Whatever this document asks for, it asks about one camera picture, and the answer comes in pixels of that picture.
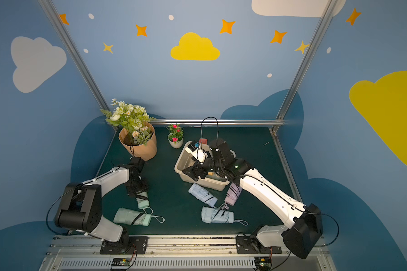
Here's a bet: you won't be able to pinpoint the mint green umbrella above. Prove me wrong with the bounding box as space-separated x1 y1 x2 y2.
136 192 150 210
114 208 151 227

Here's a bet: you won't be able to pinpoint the light blue umbrella front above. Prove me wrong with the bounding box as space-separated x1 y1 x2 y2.
201 207 234 224

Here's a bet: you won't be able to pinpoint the light blue umbrella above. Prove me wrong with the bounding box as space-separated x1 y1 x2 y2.
188 184 218 208
201 207 234 224

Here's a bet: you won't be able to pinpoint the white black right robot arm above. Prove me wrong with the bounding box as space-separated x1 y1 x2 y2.
183 138 323 259

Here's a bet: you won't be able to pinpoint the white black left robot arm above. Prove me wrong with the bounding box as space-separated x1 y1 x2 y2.
54 157 149 255

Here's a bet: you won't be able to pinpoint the lilac purple folded umbrella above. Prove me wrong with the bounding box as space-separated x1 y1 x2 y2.
225 183 243 206

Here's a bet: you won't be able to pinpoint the beige plastic storage box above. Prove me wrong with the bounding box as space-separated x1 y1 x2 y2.
174 141 230 191

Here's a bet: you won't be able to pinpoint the light blue umbrella centre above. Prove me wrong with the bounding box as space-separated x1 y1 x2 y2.
188 184 218 208

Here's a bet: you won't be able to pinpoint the large flower pot brown wrap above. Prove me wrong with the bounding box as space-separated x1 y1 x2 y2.
100 98 158 162

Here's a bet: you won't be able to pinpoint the small white pot pink flowers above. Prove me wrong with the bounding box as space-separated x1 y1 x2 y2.
168 124 184 149

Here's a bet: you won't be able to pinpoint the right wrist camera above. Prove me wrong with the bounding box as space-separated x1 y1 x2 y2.
185 142 208 164

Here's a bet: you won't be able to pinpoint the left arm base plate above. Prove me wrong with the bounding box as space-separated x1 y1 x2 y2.
99 236 149 255

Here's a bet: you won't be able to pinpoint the aluminium front rail frame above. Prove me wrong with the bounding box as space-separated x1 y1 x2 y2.
39 234 336 271

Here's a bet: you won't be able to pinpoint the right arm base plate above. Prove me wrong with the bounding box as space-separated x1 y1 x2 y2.
235 234 282 255

